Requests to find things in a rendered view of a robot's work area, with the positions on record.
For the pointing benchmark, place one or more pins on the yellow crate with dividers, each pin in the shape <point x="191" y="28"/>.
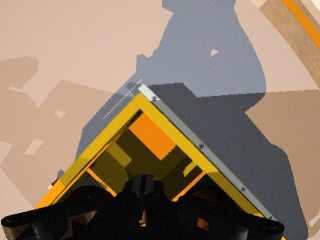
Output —
<point x="147" y="146"/>

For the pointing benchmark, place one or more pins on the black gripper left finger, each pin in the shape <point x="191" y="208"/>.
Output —
<point x="53" y="222"/>

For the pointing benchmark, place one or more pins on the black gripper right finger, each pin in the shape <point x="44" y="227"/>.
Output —
<point x="225" y="223"/>

